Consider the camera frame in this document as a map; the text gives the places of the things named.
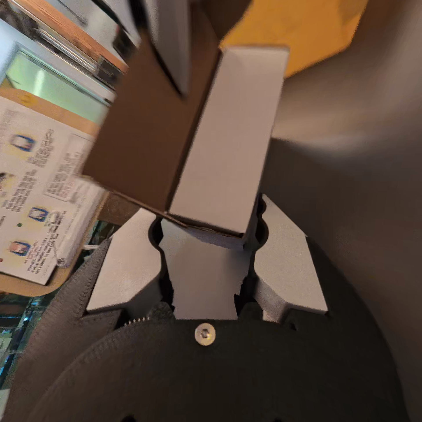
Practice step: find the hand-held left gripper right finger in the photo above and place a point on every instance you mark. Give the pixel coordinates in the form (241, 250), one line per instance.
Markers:
(286, 270)

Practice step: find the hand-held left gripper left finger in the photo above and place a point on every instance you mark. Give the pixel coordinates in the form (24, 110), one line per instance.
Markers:
(125, 263)

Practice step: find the white cardboard mailer box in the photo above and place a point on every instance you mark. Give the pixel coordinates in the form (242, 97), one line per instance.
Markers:
(227, 132)

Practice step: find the yellow plastic bin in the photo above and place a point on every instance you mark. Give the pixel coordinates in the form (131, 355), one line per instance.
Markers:
(313, 33)

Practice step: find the printed instruction sheet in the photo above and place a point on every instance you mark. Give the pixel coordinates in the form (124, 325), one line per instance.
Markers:
(33, 197)

